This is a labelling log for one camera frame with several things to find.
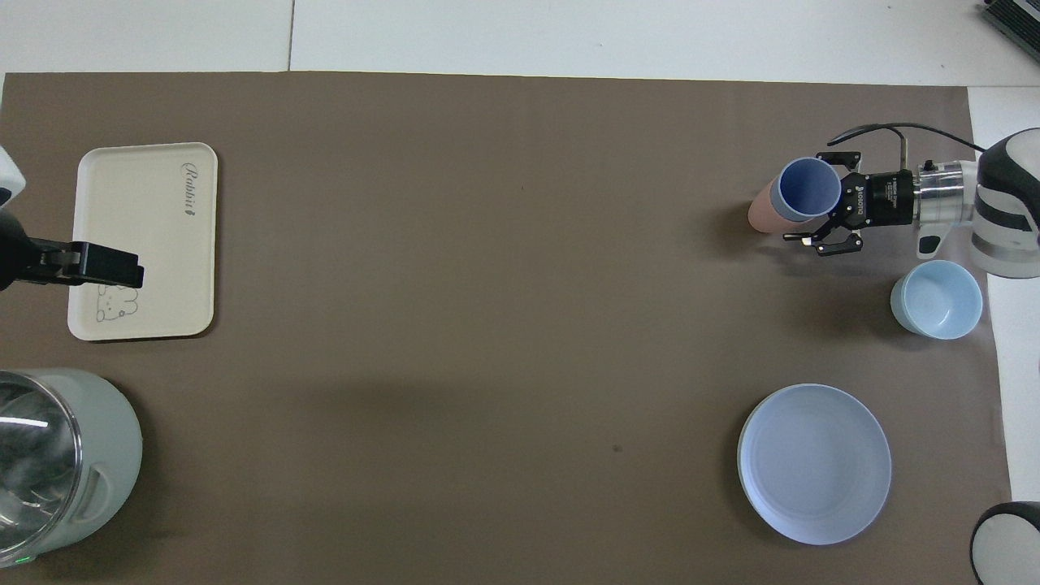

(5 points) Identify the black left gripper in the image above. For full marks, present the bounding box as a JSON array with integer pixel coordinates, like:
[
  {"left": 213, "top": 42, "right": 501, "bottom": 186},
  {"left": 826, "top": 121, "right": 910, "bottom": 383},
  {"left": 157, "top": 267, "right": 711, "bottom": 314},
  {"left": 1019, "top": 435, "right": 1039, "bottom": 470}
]
[{"left": 0, "top": 210, "right": 145, "bottom": 293}]

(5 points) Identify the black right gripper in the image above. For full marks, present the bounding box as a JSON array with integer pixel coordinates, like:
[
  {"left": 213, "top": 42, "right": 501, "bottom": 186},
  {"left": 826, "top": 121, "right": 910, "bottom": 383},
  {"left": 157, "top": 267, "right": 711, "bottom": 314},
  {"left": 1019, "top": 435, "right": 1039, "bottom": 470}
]
[{"left": 784, "top": 150, "right": 919, "bottom": 258}]

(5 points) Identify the blue cup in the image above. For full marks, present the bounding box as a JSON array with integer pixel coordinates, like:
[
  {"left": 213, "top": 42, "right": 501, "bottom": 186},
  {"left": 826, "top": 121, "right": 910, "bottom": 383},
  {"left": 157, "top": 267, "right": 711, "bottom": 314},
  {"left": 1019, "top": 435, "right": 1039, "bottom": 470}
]
[{"left": 772, "top": 157, "right": 843, "bottom": 222}]

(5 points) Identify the pink cup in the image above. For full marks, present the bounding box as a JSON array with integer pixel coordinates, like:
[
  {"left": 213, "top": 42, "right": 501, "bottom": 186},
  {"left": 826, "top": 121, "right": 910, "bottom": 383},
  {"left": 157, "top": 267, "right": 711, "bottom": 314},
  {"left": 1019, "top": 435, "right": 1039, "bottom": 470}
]
[{"left": 748, "top": 183, "right": 793, "bottom": 234}]

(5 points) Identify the cream tray with Rabbit print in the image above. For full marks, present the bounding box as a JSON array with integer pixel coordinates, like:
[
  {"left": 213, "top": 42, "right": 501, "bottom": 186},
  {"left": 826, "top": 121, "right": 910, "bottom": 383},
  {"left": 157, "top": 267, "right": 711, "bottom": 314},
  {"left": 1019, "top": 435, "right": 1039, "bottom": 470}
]
[{"left": 67, "top": 142, "right": 219, "bottom": 342}]

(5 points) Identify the light blue bowl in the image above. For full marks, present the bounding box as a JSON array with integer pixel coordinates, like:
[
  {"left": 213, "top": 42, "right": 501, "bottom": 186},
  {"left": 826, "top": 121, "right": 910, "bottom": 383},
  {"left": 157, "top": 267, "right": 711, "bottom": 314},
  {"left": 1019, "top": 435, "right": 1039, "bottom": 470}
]
[{"left": 890, "top": 260, "right": 984, "bottom": 340}]

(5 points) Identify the pale green electric pot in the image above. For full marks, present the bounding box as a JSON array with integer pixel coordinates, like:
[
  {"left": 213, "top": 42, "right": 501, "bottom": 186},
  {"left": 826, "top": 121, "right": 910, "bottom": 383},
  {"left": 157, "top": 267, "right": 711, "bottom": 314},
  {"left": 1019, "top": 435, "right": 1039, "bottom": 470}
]
[{"left": 0, "top": 368, "right": 144, "bottom": 568}]

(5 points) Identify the grey ribbed device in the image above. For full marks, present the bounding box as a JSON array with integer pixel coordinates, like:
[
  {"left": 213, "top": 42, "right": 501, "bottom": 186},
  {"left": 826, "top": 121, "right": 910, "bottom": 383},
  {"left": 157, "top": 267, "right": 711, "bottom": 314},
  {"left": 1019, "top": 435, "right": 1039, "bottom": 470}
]
[{"left": 979, "top": 0, "right": 1040, "bottom": 41}]

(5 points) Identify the pale blue plate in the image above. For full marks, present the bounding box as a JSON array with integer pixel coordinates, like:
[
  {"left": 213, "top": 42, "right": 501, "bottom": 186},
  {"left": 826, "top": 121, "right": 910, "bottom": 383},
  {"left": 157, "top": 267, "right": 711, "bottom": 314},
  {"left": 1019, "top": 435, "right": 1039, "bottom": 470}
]
[{"left": 737, "top": 383, "right": 893, "bottom": 546}]

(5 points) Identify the brown table mat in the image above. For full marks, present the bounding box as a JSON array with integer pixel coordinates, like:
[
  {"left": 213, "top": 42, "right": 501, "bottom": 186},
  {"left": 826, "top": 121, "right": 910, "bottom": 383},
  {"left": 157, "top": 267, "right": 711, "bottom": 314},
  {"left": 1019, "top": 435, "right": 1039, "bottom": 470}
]
[{"left": 0, "top": 71, "right": 1012, "bottom": 585}]

